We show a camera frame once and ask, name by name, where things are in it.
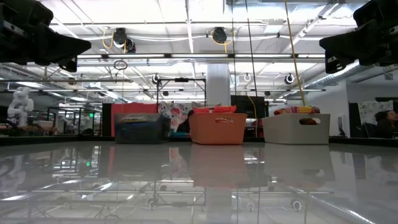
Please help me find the dark grey plastic bin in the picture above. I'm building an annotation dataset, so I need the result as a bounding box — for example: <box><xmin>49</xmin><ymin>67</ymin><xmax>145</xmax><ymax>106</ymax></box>
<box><xmin>114</xmin><ymin>112</ymin><xmax>171</xmax><ymax>144</ymax></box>

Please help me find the black ceiling cable reel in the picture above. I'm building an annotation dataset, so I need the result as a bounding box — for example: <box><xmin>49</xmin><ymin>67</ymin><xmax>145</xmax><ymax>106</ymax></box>
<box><xmin>112</xmin><ymin>27</ymin><xmax>137</xmax><ymax>54</ymax></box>
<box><xmin>211</xmin><ymin>27</ymin><xmax>228</xmax><ymax>44</ymax></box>

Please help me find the ceiling light strip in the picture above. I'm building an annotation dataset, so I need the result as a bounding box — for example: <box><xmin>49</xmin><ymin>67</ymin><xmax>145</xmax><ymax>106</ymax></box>
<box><xmin>76</xmin><ymin>53</ymin><xmax>326</xmax><ymax>60</ymax></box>

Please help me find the floral wall poster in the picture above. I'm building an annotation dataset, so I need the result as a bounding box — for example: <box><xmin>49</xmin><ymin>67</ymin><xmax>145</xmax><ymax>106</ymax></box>
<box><xmin>357</xmin><ymin>100</ymin><xmax>394</xmax><ymax>126</ymax></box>

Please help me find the light grey plastic bin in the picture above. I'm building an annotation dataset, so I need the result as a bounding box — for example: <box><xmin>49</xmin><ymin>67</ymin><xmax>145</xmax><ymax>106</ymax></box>
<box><xmin>262</xmin><ymin>113</ymin><xmax>331</xmax><ymax>145</ymax></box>

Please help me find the orange plastic bin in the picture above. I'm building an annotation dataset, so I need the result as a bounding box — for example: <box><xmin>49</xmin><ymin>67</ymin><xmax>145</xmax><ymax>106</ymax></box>
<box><xmin>188</xmin><ymin>112</ymin><xmax>248</xmax><ymax>146</ymax></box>

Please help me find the floral patterned cloth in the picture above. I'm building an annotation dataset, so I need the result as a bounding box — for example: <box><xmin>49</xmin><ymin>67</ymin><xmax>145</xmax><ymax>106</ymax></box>
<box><xmin>157</xmin><ymin>101</ymin><xmax>200</xmax><ymax>133</ymax></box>

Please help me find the maroon ramen noodle pack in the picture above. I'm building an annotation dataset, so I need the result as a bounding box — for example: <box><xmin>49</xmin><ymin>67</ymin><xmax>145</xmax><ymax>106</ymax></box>
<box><xmin>273</xmin><ymin>105</ymin><xmax>321</xmax><ymax>115</ymax></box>

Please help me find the black station frame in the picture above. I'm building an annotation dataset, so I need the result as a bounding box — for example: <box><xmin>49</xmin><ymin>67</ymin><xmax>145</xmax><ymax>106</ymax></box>
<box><xmin>156</xmin><ymin>77</ymin><xmax>208</xmax><ymax>108</ymax></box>

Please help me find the yellow cable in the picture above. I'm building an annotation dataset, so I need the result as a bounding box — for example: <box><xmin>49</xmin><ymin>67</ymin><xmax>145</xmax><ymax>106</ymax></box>
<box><xmin>284</xmin><ymin>0</ymin><xmax>308</xmax><ymax>107</ymax></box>

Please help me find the black cable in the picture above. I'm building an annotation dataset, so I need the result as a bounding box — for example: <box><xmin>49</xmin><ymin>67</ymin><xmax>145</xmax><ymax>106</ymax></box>
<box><xmin>244</xmin><ymin>0</ymin><xmax>259</xmax><ymax>98</ymax></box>

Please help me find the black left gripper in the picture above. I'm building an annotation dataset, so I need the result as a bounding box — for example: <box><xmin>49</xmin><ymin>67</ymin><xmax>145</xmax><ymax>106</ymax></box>
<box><xmin>0</xmin><ymin>0</ymin><xmax>92</xmax><ymax>73</ymax></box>

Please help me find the person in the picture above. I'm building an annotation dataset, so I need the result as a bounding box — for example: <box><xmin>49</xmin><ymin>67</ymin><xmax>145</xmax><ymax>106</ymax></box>
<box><xmin>374</xmin><ymin>109</ymin><xmax>398</xmax><ymax>139</ymax></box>

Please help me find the orange ramen noodle pack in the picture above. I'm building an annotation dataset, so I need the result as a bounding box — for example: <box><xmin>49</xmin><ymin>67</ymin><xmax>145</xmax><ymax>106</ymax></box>
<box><xmin>192</xmin><ymin>105</ymin><xmax>238</xmax><ymax>114</ymax></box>

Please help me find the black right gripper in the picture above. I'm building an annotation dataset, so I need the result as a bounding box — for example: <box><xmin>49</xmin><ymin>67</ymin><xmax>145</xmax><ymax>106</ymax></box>
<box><xmin>319</xmin><ymin>0</ymin><xmax>398</xmax><ymax>75</ymax></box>

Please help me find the black monitor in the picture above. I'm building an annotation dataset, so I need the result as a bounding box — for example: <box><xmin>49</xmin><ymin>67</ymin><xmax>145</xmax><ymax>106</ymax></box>
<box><xmin>230</xmin><ymin>95</ymin><xmax>269</xmax><ymax>119</ymax></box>

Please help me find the silver air duct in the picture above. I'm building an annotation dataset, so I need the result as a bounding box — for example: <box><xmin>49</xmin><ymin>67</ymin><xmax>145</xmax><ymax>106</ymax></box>
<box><xmin>303</xmin><ymin>60</ymin><xmax>363</xmax><ymax>91</ymax></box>

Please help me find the white pillar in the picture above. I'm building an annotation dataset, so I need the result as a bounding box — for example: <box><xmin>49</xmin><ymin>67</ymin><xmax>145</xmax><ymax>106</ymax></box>
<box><xmin>206</xmin><ymin>63</ymin><xmax>231</xmax><ymax>106</ymax></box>

